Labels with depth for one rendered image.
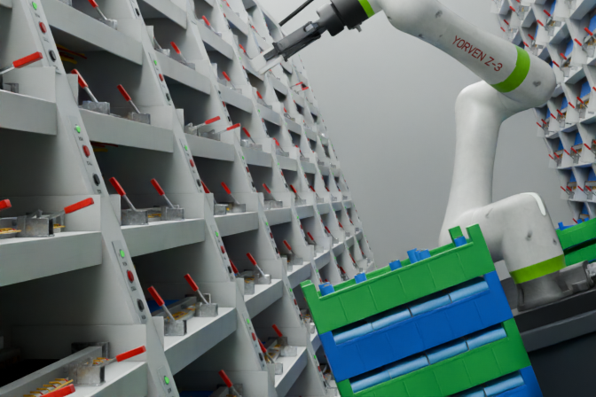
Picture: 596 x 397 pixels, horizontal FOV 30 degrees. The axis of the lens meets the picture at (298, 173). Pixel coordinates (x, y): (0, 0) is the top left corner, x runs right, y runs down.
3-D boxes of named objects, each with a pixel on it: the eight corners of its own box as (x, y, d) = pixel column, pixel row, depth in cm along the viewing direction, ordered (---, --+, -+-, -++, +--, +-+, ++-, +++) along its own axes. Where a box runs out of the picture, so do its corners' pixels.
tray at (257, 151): (271, 167, 360) (270, 125, 360) (240, 162, 300) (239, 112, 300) (211, 168, 362) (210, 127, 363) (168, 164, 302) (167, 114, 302)
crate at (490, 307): (489, 309, 194) (473, 267, 194) (513, 317, 174) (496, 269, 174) (330, 368, 193) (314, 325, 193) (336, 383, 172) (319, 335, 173)
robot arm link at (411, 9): (474, 67, 270) (503, 33, 266) (493, 92, 261) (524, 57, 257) (368, 4, 250) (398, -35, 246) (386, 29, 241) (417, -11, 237)
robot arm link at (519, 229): (523, 279, 257) (496, 203, 260) (579, 262, 247) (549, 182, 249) (493, 291, 248) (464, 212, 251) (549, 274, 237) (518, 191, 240)
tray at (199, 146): (234, 161, 290) (233, 126, 291) (184, 153, 230) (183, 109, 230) (160, 163, 293) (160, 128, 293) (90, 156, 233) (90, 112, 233)
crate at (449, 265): (473, 267, 194) (458, 225, 195) (496, 269, 174) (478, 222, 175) (314, 325, 193) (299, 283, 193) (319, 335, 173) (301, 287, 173)
